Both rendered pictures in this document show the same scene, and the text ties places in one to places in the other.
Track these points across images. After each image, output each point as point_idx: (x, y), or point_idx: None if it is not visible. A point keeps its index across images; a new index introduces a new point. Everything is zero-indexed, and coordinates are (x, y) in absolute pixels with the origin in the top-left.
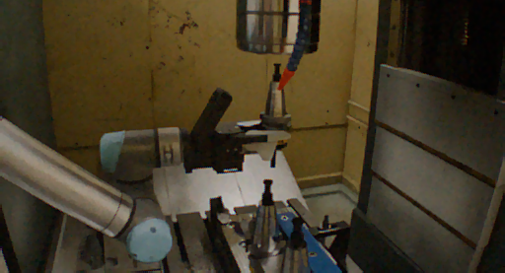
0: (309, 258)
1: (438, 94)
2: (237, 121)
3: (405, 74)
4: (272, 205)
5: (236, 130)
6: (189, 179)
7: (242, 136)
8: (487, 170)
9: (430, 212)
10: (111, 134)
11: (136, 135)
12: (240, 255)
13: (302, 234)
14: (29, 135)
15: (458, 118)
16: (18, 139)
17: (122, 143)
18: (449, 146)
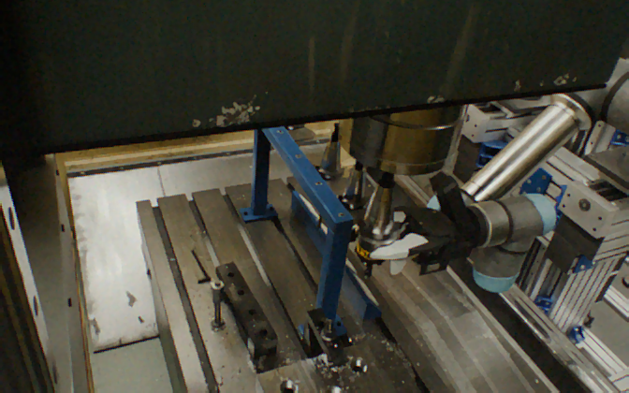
0: (320, 179)
1: (65, 257)
2: (429, 244)
3: (69, 328)
4: (354, 165)
5: (417, 214)
6: None
7: (406, 208)
8: (70, 237)
9: (92, 384)
10: (538, 196)
11: (512, 197)
12: (384, 384)
13: (332, 133)
14: (544, 125)
15: (65, 242)
16: (538, 117)
17: (518, 195)
18: (74, 288)
